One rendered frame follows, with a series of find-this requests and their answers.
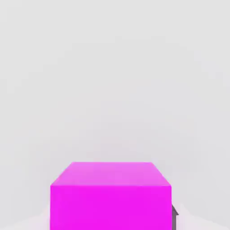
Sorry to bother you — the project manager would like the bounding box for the small magenta cube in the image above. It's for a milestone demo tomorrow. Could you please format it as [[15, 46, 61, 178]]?
[[50, 161, 172, 230]]

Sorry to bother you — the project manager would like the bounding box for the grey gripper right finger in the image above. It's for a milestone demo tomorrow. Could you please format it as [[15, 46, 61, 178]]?
[[171, 202, 223, 230]]

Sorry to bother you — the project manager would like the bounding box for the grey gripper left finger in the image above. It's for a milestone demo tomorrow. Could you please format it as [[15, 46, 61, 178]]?
[[7, 205, 51, 230]]

